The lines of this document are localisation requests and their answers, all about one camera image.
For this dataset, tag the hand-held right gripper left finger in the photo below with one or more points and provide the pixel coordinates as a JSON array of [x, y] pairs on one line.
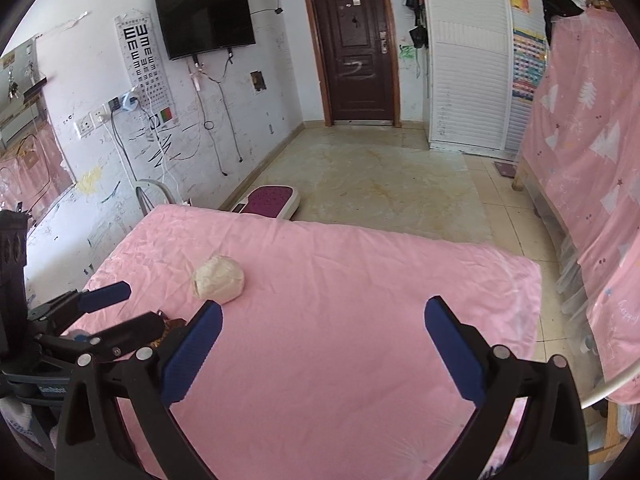
[[192, 355]]

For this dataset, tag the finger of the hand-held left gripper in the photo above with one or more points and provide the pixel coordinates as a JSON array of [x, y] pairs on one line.
[[125, 337], [107, 293]]

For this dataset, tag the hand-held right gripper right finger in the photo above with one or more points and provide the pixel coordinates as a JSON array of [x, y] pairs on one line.
[[455, 355]]

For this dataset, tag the brown wrapper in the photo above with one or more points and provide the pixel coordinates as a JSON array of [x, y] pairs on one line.
[[172, 327]]

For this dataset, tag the beige paper ball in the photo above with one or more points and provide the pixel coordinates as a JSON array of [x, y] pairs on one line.
[[220, 280]]

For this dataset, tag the person's left hand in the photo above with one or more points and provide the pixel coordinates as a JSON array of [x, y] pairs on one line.
[[15, 419]]

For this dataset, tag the white plastic chair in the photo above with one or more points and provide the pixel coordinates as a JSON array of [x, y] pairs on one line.
[[150, 195]]

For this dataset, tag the pink bedsheet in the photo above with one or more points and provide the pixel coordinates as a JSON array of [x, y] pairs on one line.
[[325, 335]]

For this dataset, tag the white chair with orange seat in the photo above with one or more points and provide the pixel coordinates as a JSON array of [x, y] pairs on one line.
[[615, 385]]

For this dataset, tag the purple white body scale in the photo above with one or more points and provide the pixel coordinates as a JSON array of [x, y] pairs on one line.
[[270, 202]]

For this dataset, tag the small floor scale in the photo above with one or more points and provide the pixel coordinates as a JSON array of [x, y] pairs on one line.
[[506, 168]]

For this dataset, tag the blue plug adapter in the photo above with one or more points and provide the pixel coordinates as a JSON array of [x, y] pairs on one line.
[[132, 101]]

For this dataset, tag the eye chart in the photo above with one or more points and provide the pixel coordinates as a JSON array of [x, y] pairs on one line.
[[145, 65]]

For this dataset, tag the pink tree print curtain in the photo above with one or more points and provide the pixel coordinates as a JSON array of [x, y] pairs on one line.
[[590, 135]]

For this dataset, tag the white louvred door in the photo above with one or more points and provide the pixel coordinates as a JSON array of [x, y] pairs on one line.
[[465, 85]]

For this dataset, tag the brown door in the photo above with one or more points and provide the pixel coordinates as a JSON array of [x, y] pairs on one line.
[[355, 85]]

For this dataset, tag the black cloth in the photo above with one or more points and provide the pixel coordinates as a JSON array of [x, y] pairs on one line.
[[560, 10]]

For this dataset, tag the wall mirror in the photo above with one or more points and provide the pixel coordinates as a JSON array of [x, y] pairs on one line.
[[30, 150]]

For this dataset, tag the white wall socket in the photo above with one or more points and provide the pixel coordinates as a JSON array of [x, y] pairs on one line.
[[84, 126]]

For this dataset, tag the wall junction box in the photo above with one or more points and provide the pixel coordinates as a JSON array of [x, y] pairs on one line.
[[257, 81]]

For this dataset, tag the black wall television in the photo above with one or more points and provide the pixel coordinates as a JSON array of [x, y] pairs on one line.
[[205, 20]]

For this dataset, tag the colourful grid wall chart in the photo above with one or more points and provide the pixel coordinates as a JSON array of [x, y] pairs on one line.
[[527, 65]]

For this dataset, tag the orange wall poster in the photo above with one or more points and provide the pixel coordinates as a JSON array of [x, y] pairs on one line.
[[518, 0]]

